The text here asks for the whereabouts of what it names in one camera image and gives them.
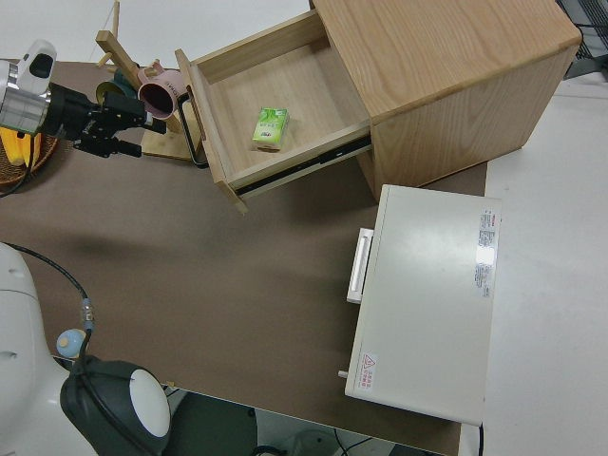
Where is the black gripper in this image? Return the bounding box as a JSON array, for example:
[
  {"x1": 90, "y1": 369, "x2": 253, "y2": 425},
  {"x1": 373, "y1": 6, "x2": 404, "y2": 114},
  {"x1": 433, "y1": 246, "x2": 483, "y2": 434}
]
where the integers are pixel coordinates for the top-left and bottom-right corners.
[{"x1": 45, "y1": 83, "x2": 167, "y2": 160}]

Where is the light wooden drawer black handle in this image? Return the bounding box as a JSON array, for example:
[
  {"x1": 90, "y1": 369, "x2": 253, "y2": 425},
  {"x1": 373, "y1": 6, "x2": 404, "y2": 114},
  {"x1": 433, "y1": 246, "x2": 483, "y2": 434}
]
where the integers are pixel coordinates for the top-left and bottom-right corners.
[{"x1": 174, "y1": 9, "x2": 374, "y2": 216}]

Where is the wooden mug tree stand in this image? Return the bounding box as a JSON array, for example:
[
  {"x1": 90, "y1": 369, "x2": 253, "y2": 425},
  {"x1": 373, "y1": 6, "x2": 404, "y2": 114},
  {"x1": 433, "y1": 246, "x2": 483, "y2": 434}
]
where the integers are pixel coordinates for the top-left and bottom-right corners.
[{"x1": 94, "y1": 28, "x2": 194, "y2": 163}]

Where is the pink mug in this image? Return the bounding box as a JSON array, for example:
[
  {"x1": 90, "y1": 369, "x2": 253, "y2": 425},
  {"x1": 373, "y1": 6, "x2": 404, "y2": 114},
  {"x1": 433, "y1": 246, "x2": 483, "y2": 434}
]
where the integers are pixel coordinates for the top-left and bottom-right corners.
[{"x1": 137, "y1": 66, "x2": 185, "y2": 121}]

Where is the dark green mug yellow inside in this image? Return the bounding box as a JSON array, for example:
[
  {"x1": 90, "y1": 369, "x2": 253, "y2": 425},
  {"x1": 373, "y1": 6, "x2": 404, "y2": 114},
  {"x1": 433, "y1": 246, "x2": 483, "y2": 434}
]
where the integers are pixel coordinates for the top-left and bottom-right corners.
[{"x1": 96, "y1": 70, "x2": 142, "y2": 105}]

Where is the round brown wicker tray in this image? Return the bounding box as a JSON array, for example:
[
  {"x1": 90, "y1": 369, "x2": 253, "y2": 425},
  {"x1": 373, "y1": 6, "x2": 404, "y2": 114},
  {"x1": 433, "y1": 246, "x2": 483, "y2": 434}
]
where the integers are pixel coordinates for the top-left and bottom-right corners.
[{"x1": 0, "y1": 130, "x2": 61, "y2": 186}]

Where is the yellow corn cob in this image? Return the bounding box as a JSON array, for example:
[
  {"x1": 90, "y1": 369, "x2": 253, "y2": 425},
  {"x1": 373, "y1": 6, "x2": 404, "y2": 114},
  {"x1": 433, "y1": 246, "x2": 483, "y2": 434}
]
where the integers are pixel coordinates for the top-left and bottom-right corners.
[{"x1": 0, "y1": 126, "x2": 30, "y2": 166}]

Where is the green tissue pack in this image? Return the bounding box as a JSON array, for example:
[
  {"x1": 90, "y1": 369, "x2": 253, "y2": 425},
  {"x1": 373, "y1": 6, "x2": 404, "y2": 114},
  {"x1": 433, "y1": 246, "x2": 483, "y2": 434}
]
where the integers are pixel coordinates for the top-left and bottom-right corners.
[{"x1": 250, "y1": 106, "x2": 291, "y2": 154}]

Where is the brown table mat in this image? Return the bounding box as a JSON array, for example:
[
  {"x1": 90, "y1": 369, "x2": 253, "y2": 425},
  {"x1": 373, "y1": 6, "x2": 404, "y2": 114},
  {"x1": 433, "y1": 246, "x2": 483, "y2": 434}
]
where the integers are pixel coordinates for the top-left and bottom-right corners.
[{"x1": 0, "y1": 57, "x2": 490, "y2": 456}]

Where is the light wooden cabinet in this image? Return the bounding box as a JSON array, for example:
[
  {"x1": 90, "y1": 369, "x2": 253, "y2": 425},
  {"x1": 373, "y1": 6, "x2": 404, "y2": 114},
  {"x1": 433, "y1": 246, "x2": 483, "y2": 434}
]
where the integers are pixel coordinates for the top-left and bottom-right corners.
[{"x1": 308, "y1": 0, "x2": 583, "y2": 189}]

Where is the white toaster oven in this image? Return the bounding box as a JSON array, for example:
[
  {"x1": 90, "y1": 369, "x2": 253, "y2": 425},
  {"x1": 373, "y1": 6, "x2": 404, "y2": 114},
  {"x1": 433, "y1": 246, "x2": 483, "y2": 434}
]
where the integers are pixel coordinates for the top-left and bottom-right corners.
[{"x1": 337, "y1": 183, "x2": 504, "y2": 427}]

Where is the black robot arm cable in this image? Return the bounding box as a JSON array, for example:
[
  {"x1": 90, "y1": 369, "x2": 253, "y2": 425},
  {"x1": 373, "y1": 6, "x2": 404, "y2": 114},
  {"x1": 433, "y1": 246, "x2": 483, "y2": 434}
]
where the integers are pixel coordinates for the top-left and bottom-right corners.
[{"x1": 0, "y1": 132, "x2": 104, "y2": 395}]

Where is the black wire rack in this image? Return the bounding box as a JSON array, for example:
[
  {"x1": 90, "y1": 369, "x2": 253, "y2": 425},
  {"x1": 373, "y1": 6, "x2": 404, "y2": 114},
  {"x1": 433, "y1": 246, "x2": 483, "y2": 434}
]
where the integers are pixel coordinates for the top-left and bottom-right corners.
[{"x1": 555, "y1": 0, "x2": 608, "y2": 82}]

